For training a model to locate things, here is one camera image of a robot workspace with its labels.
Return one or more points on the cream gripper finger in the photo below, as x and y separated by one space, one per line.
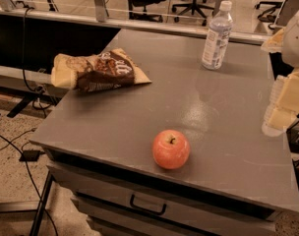
283 107
274 43

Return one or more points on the clear blue plastic bottle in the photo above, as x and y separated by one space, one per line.
217 39

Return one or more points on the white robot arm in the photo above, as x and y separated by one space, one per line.
283 49

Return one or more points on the brown chip bag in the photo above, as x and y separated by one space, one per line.
107 70

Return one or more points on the grey drawer cabinet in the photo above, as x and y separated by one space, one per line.
236 181

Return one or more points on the red apple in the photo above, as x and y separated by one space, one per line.
170 149

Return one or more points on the black power adapter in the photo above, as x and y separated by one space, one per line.
30 155

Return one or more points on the metal rail frame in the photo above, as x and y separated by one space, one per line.
83 11

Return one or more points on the black drawer handle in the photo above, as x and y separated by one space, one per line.
147 206

